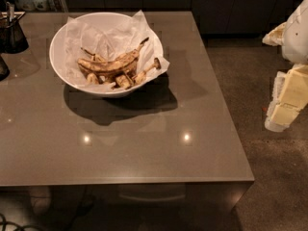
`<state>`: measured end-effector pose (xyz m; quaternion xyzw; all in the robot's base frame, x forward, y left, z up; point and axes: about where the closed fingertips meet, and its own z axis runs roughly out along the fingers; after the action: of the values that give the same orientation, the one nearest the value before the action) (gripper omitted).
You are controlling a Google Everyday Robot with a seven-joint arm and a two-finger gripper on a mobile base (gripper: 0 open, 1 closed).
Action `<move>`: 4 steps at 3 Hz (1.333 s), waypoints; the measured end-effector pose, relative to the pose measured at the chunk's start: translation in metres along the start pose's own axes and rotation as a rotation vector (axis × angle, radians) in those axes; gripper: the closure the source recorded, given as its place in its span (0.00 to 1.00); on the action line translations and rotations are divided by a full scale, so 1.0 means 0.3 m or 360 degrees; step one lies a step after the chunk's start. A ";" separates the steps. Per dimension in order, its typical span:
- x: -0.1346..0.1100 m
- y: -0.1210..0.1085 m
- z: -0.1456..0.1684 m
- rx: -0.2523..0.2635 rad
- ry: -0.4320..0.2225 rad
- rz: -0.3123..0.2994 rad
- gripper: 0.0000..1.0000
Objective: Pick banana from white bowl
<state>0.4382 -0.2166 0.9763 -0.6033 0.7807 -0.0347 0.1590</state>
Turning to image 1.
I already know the large brown spotted banana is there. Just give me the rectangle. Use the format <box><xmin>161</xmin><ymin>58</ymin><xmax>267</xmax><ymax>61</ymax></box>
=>
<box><xmin>77</xmin><ymin>38</ymin><xmax>148</xmax><ymax>77</ymax></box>

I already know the white crumpled paper liner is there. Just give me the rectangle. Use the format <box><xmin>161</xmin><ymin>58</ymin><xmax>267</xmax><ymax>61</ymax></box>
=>
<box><xmin>64</xmin><ymin>10</ymin><xmax>170</xmax><ymax>93</ymax></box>

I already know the banana piece bottom centre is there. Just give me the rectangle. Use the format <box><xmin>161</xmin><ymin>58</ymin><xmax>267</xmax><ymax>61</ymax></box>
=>
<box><xmin>115</xmin><ymin>74</ymin><xmax>134</xmax><ymax>90</ymax></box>

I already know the small banana with stem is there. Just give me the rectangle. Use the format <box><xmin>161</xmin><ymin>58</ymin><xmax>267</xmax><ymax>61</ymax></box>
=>
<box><xmin>133</xmin><ymin>58</ymin><xmax>161</xmax><ymax>85</ymax></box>

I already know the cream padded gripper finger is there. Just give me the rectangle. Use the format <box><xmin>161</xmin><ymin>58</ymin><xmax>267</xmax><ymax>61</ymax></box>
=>
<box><xmin>265</xmin><ymin>64</ymin><xmax>308</xmax><ymax>132</ymax></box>

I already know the black cable on floor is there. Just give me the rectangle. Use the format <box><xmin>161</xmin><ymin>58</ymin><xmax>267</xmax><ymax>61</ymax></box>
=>
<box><xmin>0</xmin><ymin>212</ymin><xmax>46</xmax><ymax>231</ymax></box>

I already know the dark round object left edge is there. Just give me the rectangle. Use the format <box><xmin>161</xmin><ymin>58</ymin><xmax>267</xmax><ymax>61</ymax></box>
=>
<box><xmin>0</xmin><ymin>56</ymin><xmax>10</xmax><ymax>81</ymax></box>

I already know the banana piece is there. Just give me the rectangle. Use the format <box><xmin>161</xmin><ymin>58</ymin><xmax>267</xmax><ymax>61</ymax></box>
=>
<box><xmin>87</xmin><ymin>73</ymin><xmax>99</xmax><ymax>85</ymax></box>
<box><xmin>115</xmin><ymin>74</ymin><xmax>134</xmax><ymax>90</ymax></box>

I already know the banana piece bottom left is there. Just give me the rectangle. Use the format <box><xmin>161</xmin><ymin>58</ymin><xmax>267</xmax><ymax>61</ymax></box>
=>
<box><xmin>87</xmin><ymin>73</ymin><xmax>99</xmax><ymax>85</ymax></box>

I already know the black mesh pen holder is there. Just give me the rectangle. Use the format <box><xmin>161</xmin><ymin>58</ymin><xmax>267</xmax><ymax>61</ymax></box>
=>
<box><xmin>0</xmin><ymin>2</ymin><xmax>29</xmax><ymax>54</ymax></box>

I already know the white ceramic bowl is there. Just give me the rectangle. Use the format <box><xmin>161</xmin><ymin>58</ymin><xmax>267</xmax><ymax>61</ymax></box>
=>
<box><xmin>48</xmin><ymin>12</ymin><xmax>165</xmax><ymax>99</ymax></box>

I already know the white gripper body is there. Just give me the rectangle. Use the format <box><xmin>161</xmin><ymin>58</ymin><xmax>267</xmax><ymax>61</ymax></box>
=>
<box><xmin>262</xmin><ymin>0</ymin><xmax>308</xmax><ymax>64</ymax></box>

